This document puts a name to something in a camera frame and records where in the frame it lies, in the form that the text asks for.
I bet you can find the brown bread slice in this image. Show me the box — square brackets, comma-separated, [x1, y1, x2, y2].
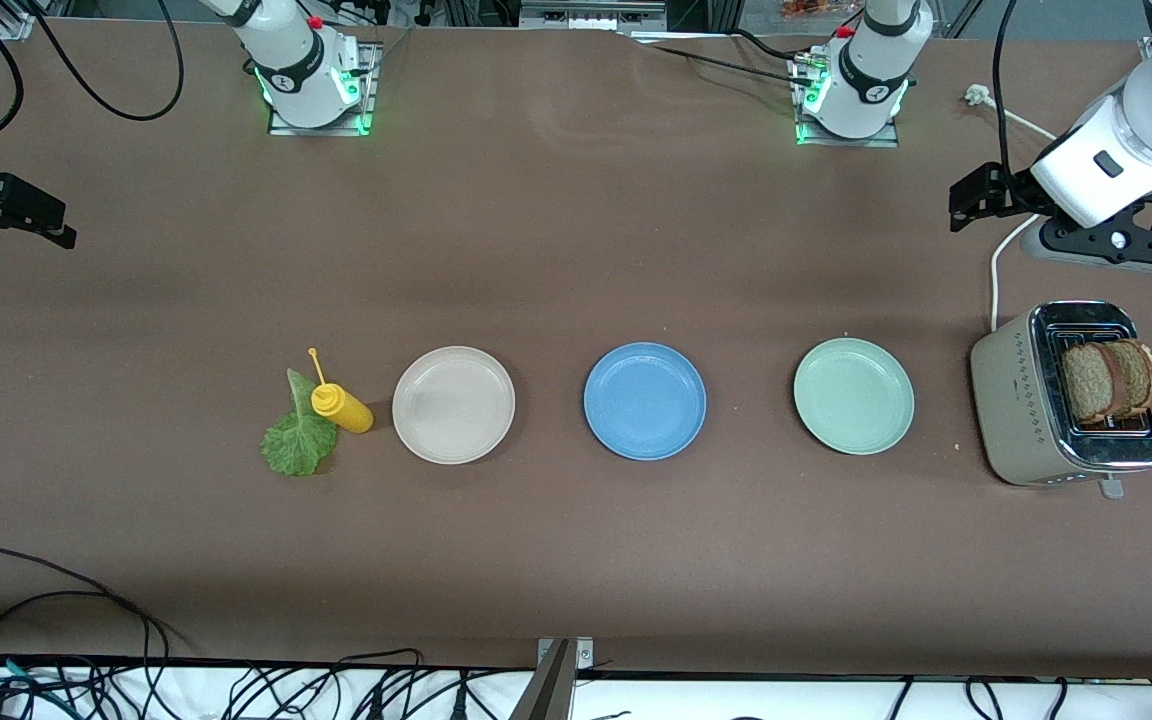
[1062, 343, 1125, 425]
[1106, 339, 1152, 419]

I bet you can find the grey metal box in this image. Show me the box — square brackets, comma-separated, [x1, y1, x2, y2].
[518, 0, 667, 31]

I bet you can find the beige plate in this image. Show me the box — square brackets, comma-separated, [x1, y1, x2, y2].
[392, 346, 516, 465]

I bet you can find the white toaster power cable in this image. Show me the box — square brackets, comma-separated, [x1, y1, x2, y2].
[966, 85, 1057, 333]

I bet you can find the blue plate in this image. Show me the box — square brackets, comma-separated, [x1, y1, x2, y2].
[583, 342, 708, 461]

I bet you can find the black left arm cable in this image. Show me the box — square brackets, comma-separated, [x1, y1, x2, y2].
[993, 0, 1027, 206]

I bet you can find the green lettuce leaf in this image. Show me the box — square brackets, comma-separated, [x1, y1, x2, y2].
[260, 368, 339, 477]

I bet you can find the yellow mustard squeeze bottle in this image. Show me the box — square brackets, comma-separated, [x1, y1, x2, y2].
[307, 347, 375, 435]

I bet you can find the black cable on table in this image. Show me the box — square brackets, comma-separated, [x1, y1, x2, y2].
[626, 30, 817, 91]

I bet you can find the light green plate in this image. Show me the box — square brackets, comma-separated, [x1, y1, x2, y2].
[793, 338, 916, 456]

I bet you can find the beige and chrome toaster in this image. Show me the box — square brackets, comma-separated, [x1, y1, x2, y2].
[970, 300, 1152, 500]

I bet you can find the aluminium table bracket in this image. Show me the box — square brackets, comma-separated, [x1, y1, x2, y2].
[508, 637, 597, 720]

